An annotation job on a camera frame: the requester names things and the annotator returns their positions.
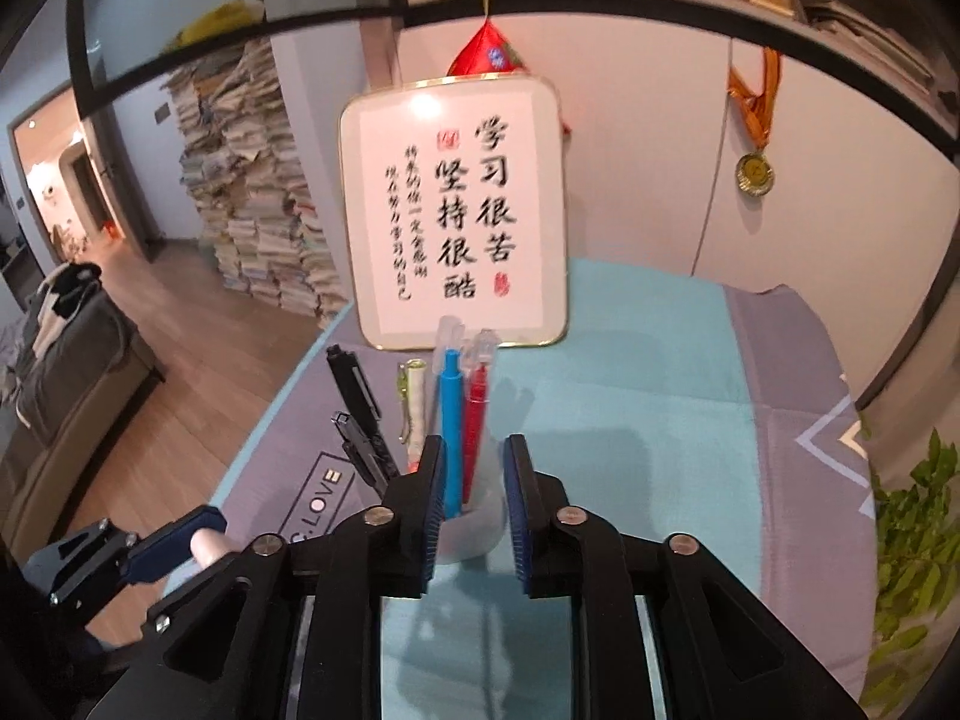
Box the gold medal with striped ribbon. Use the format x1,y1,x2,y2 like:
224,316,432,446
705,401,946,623
726,45,785,197

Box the blue grey printed tablecloth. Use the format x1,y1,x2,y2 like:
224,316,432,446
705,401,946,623
161,255,882,720

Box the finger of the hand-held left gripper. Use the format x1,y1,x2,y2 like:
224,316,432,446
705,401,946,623
21,506,228,608
141,589,192,635

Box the green leafy plant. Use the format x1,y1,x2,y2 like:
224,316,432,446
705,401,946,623
862,412,960,720

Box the white lower cabinet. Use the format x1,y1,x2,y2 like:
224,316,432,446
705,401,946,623
394,7,960,391

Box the red pen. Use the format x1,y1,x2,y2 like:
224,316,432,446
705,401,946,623
459,328,500,507

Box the yellow bag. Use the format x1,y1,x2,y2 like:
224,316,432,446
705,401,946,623
176,1,267,46

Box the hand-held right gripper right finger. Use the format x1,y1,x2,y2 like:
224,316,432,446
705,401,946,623
502,433,871,720

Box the blue pen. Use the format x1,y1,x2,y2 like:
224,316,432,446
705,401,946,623
437,315,467,520

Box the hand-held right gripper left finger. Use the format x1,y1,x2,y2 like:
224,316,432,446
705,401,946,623
79,433,449,720

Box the tall stack of books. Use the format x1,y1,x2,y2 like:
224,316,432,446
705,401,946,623
165,37,353,327

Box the translucent plastic cup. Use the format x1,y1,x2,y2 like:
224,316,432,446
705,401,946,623
386,360,515,565

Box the white calligraphy sign board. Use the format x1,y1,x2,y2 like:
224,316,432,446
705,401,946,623
337,76,571,351

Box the black white clothes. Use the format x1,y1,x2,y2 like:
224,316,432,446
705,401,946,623
26,262,106,350

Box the grey sofa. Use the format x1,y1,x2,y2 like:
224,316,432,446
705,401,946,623
0,262,166,541

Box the red hanging ornament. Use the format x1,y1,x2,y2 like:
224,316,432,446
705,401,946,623
446,0,575,143

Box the cream green pen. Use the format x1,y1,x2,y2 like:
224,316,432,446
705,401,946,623
395,360,428,475

